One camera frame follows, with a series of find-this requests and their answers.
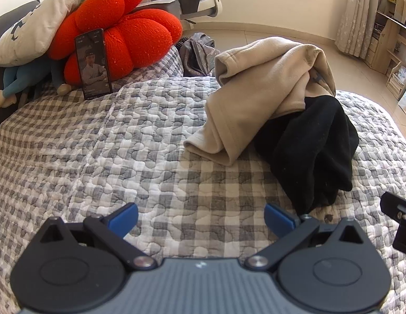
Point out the red pumpkin cushion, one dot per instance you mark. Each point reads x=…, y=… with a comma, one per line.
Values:
x=131, y=39

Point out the blue plush toy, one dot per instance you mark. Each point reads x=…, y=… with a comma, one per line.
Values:
x=20, y=78

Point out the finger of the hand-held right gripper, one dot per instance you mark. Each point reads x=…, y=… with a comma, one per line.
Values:
x=391, y=202

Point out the beige printed pillow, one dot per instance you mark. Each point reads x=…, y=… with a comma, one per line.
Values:
x=33, y=29

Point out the grey patterned backpack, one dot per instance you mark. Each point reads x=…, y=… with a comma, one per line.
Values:
x=198, y=55

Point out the grey checked quilt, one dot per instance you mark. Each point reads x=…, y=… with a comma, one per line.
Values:
x=124, y=144

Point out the beige star curtain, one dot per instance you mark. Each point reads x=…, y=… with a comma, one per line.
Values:
x=360, y=16

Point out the beige sweatshirt with black sleeves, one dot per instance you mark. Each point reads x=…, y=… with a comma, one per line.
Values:
x=255, y=88

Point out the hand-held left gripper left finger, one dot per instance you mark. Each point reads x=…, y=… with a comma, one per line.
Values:
x=124, y=216

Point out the black smartphone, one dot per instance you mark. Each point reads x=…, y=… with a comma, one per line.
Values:
x=93, y=65

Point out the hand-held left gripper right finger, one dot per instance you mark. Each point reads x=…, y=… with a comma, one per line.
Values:
x=278, y=217

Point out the wooden desk with shelves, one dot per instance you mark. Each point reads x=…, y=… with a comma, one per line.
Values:
x=389, y=39

